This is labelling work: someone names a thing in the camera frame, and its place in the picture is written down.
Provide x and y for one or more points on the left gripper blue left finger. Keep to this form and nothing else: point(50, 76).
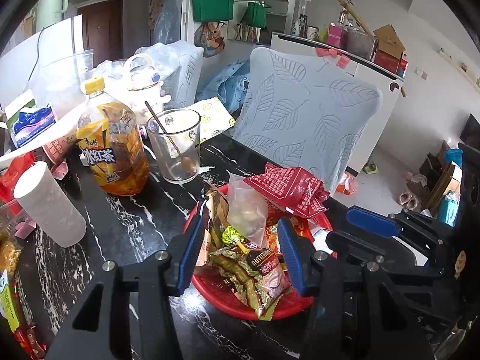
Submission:
point(184, 251)

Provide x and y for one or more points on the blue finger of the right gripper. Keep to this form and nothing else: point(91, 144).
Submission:
point(372, 222)
point(353, 249)

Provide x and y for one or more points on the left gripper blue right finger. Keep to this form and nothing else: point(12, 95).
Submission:
point(297, 252)

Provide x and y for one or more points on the red cartoon snack packet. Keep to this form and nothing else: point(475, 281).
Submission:
point(300, 225)

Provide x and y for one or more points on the brown peanut snack bag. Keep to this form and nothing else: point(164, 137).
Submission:
point(257, 275)

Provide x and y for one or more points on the dark biscuit snack bag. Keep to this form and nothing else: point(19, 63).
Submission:
point(214, 222)

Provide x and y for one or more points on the dark red foil bag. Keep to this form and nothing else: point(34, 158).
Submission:
point(291, 189)

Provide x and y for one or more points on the clear zip bag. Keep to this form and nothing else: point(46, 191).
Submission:
point(248, 210)

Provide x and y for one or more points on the red plastic basket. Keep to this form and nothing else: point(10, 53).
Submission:
point(220, 291)

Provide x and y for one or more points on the metal spoon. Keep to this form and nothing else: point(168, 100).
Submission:
point(185, 162)

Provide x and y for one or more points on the clear glass cup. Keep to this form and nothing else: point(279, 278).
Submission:
point(174, 136)

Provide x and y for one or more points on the iced tea bottle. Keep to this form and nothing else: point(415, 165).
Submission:
point(108, 136)

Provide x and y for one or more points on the light blue chair cover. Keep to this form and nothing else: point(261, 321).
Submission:
point(283, 120)

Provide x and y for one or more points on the yellow patterned paper pack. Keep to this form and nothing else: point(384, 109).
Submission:
point(215, 119)

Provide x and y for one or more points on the white paper roll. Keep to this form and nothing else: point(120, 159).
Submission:
point(48, 206)

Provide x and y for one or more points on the white electric kettle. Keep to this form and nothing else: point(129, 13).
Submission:
point(144, 84)

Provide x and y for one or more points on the gold foil snack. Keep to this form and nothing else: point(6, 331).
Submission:
point(9, 256)

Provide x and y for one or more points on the red snack wrappers pile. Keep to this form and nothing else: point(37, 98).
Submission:
point(25, 333)

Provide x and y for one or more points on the green yellow packet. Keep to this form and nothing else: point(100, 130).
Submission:
point(8, 308)

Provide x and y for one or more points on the red plastic bag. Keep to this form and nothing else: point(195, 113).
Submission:
point(10, 177)

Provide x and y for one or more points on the blue tissue pack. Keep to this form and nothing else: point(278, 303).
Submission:
point(30, 123)

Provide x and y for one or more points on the colourful hanging bag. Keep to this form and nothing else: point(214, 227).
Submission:
point(208, 36)

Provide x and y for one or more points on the white refrigerator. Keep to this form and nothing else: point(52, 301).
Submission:
point(21, 65)

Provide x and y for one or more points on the green handbag small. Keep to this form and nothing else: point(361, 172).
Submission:
point(255, 14)

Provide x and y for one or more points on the brown door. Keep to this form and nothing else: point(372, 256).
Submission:
point(102, 27)

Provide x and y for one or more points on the green handbag large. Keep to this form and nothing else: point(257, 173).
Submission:
point(205, 11)

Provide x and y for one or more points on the green kettle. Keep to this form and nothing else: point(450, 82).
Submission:
point(49, 12)

